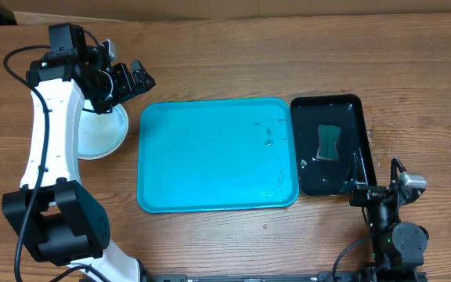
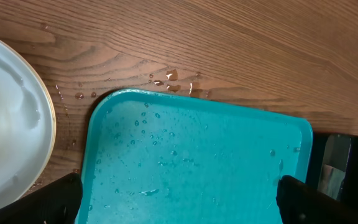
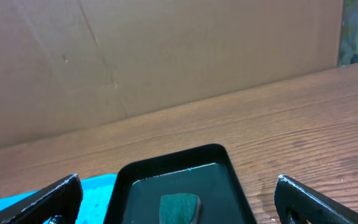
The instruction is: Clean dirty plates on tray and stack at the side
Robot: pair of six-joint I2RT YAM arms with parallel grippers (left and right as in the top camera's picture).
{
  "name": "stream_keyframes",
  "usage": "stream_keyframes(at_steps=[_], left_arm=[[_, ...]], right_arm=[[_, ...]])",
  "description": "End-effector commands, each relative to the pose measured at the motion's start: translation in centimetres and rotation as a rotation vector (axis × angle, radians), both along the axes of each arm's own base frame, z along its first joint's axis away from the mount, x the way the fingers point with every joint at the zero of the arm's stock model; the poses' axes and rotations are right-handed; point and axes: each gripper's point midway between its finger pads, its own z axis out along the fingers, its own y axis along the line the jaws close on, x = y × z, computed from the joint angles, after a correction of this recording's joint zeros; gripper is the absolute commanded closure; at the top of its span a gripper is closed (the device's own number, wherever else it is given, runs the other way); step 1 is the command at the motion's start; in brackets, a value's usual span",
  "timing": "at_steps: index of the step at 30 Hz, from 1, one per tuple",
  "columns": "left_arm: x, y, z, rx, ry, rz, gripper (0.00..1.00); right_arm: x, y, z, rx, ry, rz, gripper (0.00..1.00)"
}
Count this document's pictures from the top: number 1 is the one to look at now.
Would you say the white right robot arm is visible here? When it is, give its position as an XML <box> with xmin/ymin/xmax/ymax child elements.
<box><xmin>136</xmin><ymin>94</ymin><xmax>429</xmax><ymax>281</ymax></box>

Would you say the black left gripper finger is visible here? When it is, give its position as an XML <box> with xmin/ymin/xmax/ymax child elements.
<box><xmin>131</xmin><ymin>60</ymin><xmax>156</xmax><ymax>94</ymax></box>
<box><xmin>111</xmin><ymin>63</ymin><xmax>135</xmax><ymax>103</ymax></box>

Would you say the green sponge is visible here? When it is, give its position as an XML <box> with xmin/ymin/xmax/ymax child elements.
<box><xmin>316</xmin><ymin>125</ymin><xmax>341</xmax><ymax>161</ymax></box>

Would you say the light blue plate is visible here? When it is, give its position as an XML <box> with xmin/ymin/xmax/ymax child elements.
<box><xmin>78</xmin><ymin>104</ymin><xmax>128</xmax><ymax>160</ymax></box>

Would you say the black plastic tray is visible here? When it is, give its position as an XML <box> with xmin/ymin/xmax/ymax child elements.
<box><xmin>290</xmin><ymin>94</ymin><xmax>377</xmax><ymax>196</ymax></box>

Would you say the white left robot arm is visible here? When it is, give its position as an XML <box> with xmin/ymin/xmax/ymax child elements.
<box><xmin>2</xmin><ymin>44</ymin><xmax>155</xmax><ymax>281</ymax></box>

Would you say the blue plastic tray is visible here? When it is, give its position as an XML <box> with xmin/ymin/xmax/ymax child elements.
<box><xmin>136</xmin><ymin>98</ymin><xmax>299</xmax><ymax>214</ymax></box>

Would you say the brown cardboard backdrop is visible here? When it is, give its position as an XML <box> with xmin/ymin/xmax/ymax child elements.
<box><xmin>4</xmin><ymin>0</ymin><xmax>451</xmax><ymax>20</ymax></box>

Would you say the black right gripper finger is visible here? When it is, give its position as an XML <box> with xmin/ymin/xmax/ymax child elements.
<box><xmin>356</xmin><ymin>148</ymin><xmax>368</xmax><ymax>184</ymax></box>
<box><xmin>343</xmin><ymin>153</ymin><xmax>358</xmax><ymax>192</ymax></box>

